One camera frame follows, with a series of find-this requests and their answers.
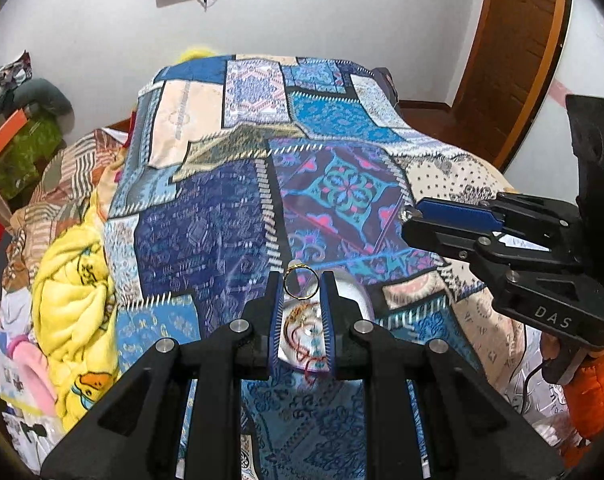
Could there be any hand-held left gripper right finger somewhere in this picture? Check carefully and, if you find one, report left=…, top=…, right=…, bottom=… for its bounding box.
left=320, top=272, right=565, bottom=480

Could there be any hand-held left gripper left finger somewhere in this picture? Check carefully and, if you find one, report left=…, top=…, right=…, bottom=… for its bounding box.
left=41, top=271, right=286, bottom=480

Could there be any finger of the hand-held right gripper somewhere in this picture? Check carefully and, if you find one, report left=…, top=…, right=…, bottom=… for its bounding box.
left=416, top=191, right=585, bottom=248
left=401, top=215, right=583, bottom=293

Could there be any heart-shaped tin box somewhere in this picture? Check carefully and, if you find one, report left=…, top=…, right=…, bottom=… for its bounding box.
left=277, top=269, right=375, bottom=376

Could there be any red string bracelet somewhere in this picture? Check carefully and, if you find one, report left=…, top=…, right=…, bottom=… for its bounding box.
left=294, top=347, right=328, bottom=386

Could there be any gold ring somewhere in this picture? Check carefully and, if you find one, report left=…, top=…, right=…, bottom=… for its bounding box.
left=283, top=266, right=319, bottom=300

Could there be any person's right forearm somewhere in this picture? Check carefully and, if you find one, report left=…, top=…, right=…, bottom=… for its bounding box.
left=539, top=330, right=604, bottom=466

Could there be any blue patchwork blanket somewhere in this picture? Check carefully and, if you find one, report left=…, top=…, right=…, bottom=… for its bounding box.
left=102, top=54, right=533, bottom=480

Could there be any white heart-print sliding door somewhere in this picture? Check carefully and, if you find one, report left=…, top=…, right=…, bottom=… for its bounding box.
left=507, top=0, right=604, bottom=201

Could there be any dark bag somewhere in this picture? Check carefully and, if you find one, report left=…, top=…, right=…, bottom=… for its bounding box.
left=372, top=66, right=402, bottom=106

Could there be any brown wooden door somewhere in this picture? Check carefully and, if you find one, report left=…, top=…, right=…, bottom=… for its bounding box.
left=452, top=0, right=573, bottom=171

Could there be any yellow cartoon blanket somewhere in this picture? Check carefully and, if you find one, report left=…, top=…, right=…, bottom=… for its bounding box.
left=32, top=160, right=133, bottom=431

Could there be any pink plush toy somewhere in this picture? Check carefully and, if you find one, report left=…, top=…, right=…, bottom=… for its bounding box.
left=7, top=335, right=58, bottom=416

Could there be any striped brown blanket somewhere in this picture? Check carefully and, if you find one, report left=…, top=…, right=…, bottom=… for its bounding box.
left=7, top=127, right=133, bottom=311

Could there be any yellow plush toy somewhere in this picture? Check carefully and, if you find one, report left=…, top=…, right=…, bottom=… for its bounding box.
left=177, top=45, right=218, bottom=61

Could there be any grey pillow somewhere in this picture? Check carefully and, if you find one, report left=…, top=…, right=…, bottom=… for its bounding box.
left=14, top=77, right=74, bottom=118

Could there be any orange box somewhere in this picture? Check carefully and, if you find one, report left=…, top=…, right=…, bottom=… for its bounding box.
left=0, top=109, right=29, bottom=157

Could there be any pile of clothes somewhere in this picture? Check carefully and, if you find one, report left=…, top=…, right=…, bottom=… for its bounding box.
left=0, top=50, right=33, bottom=126

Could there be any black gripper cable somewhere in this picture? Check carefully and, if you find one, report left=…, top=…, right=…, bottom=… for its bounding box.
left=517, top=355, right=550, bottom=413

